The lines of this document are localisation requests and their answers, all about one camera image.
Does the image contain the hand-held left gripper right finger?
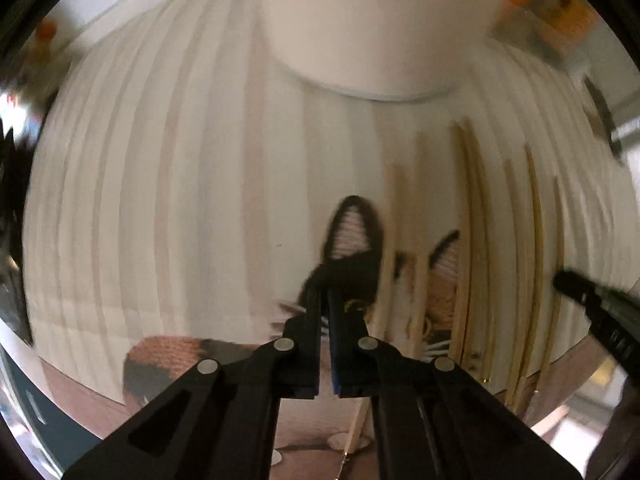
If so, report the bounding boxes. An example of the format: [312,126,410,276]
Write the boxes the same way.
[329,289,582,480]

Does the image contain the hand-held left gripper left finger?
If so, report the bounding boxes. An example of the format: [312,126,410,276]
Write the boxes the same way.
[62,284,322,480]

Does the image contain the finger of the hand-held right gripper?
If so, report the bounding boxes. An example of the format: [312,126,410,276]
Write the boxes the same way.
[554,269,608,318]

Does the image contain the blurred dark knife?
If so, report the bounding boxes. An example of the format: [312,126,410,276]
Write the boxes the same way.
[582,77,626,163]

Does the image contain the blurred orange packets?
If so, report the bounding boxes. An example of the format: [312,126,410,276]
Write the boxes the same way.
[492,0,603,58]

